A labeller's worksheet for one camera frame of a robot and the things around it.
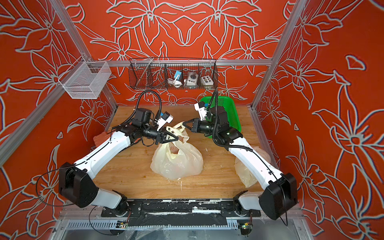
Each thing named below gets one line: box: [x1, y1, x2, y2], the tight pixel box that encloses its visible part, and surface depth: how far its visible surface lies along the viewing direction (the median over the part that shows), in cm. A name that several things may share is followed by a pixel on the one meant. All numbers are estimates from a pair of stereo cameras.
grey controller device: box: [186, 71, 199, 86], surface depth 93 cm
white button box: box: [200, 75, 214, 86], surface depth 97 cm
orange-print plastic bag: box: [150, 121, 204, 180], surface depth 74 cm
